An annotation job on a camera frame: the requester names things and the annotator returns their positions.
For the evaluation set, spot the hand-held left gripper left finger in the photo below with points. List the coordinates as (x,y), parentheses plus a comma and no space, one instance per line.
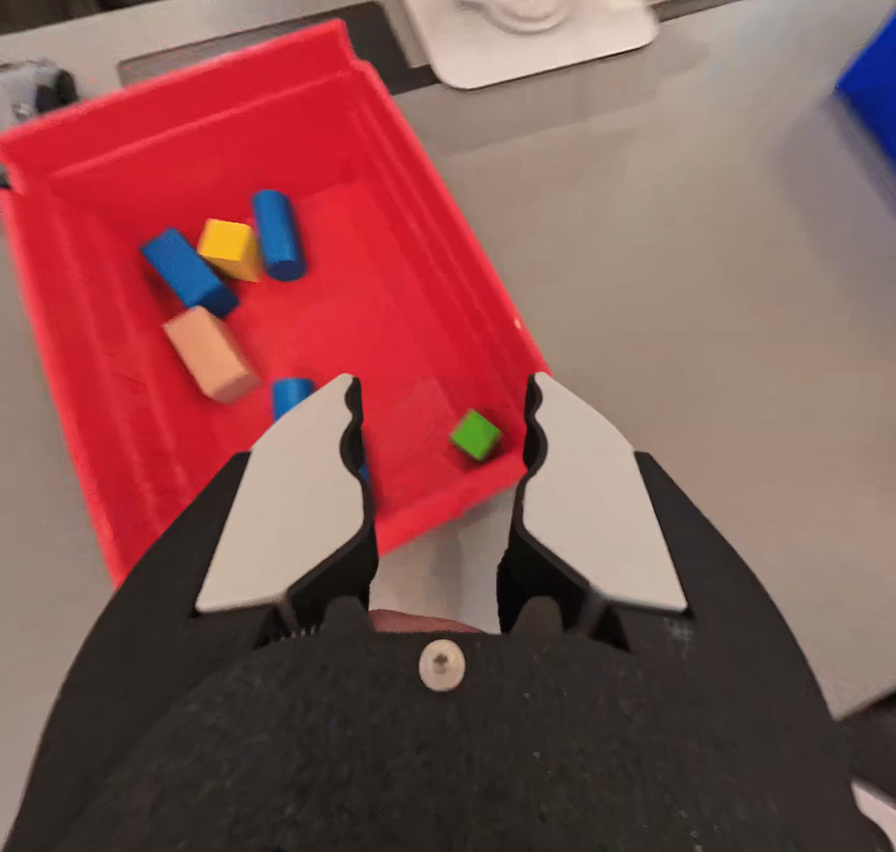
(287,516)

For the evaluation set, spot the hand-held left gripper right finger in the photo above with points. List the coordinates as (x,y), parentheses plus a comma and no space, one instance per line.
(602,516)

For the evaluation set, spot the blue wooden cylinder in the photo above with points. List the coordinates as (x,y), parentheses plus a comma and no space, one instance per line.
(279,235)
(291,396)

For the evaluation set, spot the green wooden cube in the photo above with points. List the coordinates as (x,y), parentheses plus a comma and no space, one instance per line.
(476,435)

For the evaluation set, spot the natural wooden block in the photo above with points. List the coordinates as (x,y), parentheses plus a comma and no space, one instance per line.
(212,355)

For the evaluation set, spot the red plastic bin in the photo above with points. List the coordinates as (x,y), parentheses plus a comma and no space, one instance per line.
(378,278)

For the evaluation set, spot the blue plastic bin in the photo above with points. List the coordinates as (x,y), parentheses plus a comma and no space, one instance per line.
(875,89)

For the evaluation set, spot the grey bag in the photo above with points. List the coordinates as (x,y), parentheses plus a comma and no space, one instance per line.
(35,89)

